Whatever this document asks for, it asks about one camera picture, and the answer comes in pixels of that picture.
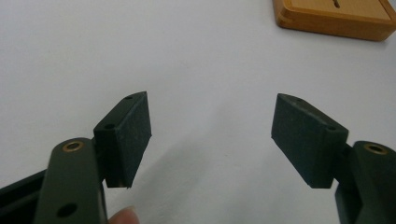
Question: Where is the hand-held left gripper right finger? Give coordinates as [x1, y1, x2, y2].
[270, 92, 349, 189]

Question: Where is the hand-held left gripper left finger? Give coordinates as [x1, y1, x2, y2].
[92, 91, 153, 189]

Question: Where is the wooden box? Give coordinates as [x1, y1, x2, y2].
[272, 0, 396, 42]

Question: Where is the wooden framed white board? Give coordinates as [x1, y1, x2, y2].
[0, 0, 396, 224]

